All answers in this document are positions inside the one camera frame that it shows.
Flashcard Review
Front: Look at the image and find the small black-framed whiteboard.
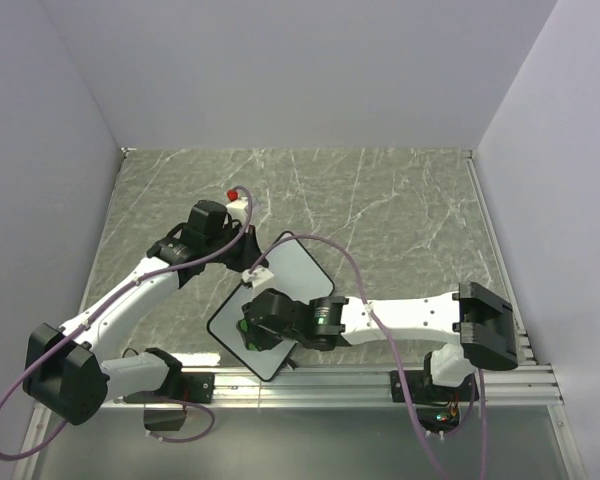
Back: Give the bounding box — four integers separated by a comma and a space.
207, 240, 335, 382

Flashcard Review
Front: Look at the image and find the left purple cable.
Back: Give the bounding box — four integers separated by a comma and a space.
0, 185, 261, 460

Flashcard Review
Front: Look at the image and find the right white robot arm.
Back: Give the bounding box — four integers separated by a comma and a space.
236, 282, 519, 400

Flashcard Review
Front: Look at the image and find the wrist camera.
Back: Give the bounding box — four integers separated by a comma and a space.
226, 188, 260, 225
241, 266, 275, 289

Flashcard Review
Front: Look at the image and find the purple cable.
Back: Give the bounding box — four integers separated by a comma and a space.
247, 233, 489, 480
0, 185, 261, 460

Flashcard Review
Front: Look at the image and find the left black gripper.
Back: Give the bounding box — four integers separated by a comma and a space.
205, 222, 267, 273

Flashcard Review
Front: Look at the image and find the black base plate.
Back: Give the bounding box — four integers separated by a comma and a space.
404, 370, 479, 406
119, 372, 215, 404

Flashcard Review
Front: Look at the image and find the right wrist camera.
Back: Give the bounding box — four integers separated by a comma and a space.
241, 266, 275, 289

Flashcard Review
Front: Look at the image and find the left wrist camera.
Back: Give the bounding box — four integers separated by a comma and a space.
226, 188, 260, 225

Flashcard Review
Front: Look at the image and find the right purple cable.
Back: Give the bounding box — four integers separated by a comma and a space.
247, 233, 489, 480

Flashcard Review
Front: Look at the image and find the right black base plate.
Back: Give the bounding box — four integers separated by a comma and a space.
404, 370, 479, 406

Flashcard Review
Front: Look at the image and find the green whiteboard eraser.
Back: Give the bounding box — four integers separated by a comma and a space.
237, 319, 261, 351

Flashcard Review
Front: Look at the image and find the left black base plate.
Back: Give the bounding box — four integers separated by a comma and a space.
119, 372, 215, 404

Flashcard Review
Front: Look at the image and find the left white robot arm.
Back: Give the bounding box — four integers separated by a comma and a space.
22, 196, 261, 425

